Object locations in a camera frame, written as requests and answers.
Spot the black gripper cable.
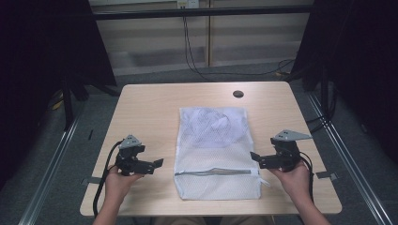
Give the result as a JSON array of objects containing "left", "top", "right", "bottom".
[
  {"left": 298, "top": 151, "right": 315, "bottom": 203},
  {"left": 92, "top": 140, "right": 124, "bottom": 218}
]

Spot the pale lavender garment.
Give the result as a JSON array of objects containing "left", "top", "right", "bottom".
[{"left": 180, "top": 107, "right": 249, "bottom": 150}]

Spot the person's left hand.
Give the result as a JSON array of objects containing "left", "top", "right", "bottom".
[{"left": 104, "top": 164, "right": 145, "bottom": 203}]

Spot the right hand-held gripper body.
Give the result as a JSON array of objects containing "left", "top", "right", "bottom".
[{"left": 258, "top": 128, "right": 314, "bottom": 173}]

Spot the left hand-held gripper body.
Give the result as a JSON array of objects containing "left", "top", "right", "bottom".
[{"left": 115, "top": 134, "right": 156, "bottom": 176}]

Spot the black curtain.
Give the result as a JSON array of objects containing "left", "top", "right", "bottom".
[
  {"left": 0, "top": 0, "right": 118, "bottom": 191},
  {"left": 289, "top": 0, "right": 398, "bottom": 167}
]

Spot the aluminium floor rail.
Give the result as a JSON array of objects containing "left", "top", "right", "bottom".
[
  {"left": 306, "top": 92, "right": 393, "bottom": 225},
  {"left": 18, "top": 116, "right": 81, "bottom": 225}
]

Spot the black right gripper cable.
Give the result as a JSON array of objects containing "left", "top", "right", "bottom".
[{"left": 298, "top": 151, "right": 315, "bottom": 203}]

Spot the grey tape strip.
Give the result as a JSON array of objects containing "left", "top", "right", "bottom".
[
  {"left": 314, "top": 171, "right": 340, "bottom": 182},
  {"left": 81, "top": 176, "right": 104, "bottom": 186}
]

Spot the white mesh laundry bag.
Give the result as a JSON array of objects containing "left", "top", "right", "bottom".
[{"left": 173, "top": 106, "right": 271, "bottom": 202}]

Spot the black hanging cable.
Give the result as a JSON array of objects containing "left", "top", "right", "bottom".
[{"left": 182, "top": 14, "right": 296, "bottom": 79}]

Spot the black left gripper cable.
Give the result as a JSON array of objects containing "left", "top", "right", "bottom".
[{"left": 92, "top": 140, "right": 124, "bottom": 218}]

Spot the person's right hand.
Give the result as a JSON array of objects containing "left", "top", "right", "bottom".
[{"left": 269, "top": 160, "right": 314, "bottom": 205}]

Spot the white wall socket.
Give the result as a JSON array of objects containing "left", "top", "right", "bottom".
[{"left": 176, "top": 0, "right": 200, "bottom": 9}]

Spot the black metal stand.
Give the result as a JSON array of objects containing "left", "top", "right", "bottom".
[{"left": 61, "top": 74, "right": 75, "bottom": 131}]

